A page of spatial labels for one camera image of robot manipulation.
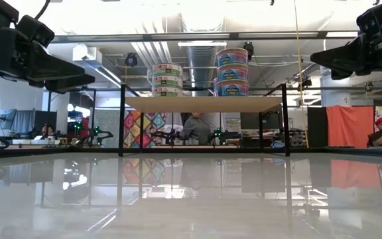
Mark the colourful patchwork quilt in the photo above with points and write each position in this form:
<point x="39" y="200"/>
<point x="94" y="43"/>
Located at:
<point x="134" y="132"/>

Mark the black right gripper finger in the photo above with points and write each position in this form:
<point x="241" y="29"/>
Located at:
<point x="347" y="56"/>
<point x="342" y="75"/>

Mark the white air unit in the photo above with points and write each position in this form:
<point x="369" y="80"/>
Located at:
<point x="86" y="53"/>

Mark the wooden shelf black metal frame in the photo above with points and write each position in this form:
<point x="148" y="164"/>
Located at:
<point x="204" y="103"/>

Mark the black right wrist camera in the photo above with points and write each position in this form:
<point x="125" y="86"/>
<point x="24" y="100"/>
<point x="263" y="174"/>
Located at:
<point x="375" y="18"/>

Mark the orange cloth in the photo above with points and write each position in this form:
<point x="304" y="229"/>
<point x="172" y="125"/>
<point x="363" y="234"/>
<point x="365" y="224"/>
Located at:
<point x="350" y="126"/>

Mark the silver ventilation duct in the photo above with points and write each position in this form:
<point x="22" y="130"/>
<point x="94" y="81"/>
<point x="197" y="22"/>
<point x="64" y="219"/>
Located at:
<point x="201" y="66"/>

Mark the small blue object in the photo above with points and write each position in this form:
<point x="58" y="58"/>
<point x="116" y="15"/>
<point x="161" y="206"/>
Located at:
<point x="278" y="144"/>

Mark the round black blue-lens device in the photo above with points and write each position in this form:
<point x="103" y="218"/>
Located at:
<point x="130" y="59"/>

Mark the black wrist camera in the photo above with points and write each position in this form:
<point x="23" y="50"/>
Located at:
<point x="375" y="18"/>
<point x="35" y="31"/>

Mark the grey computer monitor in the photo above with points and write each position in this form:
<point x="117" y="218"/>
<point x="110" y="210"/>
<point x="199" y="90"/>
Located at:
<point x="28" y="121"/>

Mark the black background rig frame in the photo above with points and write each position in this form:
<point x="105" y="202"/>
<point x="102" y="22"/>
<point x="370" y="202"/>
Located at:
<point x="71" y="89"/>

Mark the white fluorescent light fixture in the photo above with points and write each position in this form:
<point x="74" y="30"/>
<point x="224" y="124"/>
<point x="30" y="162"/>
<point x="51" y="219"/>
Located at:
<point x="201" y="43"/>

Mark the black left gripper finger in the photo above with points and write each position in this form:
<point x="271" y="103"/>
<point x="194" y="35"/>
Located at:
<point x="71" y="83"/>
<point x="55" y="69"/>

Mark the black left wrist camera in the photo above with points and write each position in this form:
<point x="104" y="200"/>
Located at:
<point x="35" y="31"/>

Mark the long black metal beam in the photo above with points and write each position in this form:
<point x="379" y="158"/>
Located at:
<point x="111" y="37"/>

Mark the black partition panel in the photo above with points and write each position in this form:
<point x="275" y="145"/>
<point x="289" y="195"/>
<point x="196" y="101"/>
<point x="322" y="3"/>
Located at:
<point x="317" y="126"/>

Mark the black hanging camera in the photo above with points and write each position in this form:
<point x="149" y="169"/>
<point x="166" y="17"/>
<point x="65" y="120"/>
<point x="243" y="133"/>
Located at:
<point x="250" y="49"/>

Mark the black aluminium table frame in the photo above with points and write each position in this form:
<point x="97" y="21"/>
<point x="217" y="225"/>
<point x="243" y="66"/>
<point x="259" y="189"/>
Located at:
<point x="177" y="150"/>

